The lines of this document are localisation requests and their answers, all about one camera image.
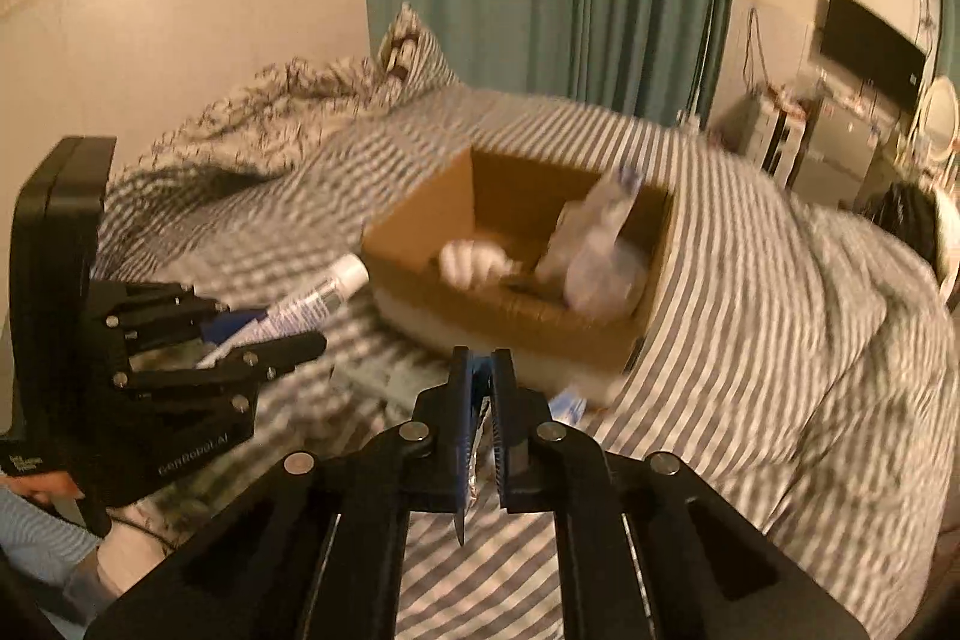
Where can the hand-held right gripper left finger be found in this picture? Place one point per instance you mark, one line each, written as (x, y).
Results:
(459, 460)

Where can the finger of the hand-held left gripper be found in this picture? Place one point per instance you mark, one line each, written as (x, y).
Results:
(270, 351)
(161, 304)

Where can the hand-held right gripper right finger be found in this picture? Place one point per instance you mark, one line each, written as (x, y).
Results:
(508, 460)

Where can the silver foil packet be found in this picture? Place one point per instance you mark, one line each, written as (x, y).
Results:
(480, 456)

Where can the white squeeze tube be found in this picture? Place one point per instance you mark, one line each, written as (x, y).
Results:
(315, 299)

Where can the cardboard box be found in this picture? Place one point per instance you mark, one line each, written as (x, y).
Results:
(480, 310)

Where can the person's left forearm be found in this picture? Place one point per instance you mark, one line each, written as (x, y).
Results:
(37, 535)

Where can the blue white packet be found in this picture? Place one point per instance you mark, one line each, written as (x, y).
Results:
(568, 407)

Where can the white crumpled tissue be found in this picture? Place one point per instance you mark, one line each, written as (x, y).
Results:
(472, 263)

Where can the patterned duvet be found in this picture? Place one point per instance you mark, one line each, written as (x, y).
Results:
(247, 115)

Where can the white cloth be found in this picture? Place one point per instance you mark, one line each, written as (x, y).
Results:
(131, 554)

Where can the clear plastic bag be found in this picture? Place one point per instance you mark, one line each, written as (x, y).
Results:
(600, 250)

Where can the grey striped blanket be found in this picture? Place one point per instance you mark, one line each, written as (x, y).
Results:
(735, 325)

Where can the patterned pillow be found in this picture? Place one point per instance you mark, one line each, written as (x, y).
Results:
(416, 51)

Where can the white drawer unit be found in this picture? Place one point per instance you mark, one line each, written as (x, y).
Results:
(761, 130)

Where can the grey cabinet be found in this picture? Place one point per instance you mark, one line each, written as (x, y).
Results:
(840, 153)

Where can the dark bag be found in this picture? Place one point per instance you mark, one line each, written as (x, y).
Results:
(904, 220)

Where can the black television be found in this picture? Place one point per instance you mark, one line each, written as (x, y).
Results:
(870, 48)

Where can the round white mirror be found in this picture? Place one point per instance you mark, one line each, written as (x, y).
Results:
(939, 119)

